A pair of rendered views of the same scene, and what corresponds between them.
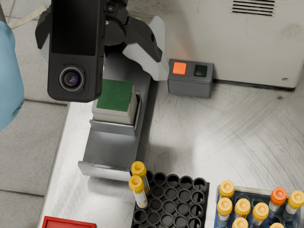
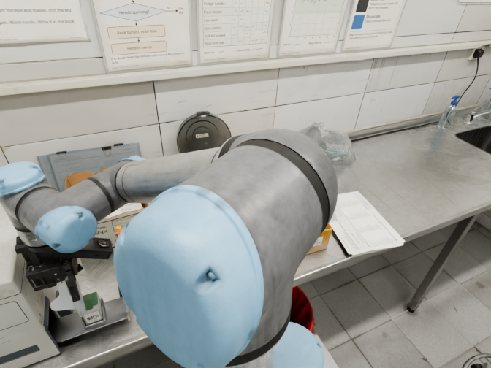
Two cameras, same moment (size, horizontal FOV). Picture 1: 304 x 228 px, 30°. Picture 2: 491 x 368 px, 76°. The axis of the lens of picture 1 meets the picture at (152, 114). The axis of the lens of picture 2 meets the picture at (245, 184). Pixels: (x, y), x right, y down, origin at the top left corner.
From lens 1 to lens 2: 0.72 m
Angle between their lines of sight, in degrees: 72
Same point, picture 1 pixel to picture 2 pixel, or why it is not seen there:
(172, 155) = (108, 297)
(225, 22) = not seen: hidden behind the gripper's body
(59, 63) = (98, 247)
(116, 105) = (94, 296)
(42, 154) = not seen: outside the picture
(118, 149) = (113, 307)
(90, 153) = (119, 317)
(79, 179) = (132, 326)
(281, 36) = not seen: hidden behind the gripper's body
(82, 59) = (94, 241)
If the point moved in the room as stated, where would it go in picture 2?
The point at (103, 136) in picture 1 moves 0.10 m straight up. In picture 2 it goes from (108, 316) to (99, 293)
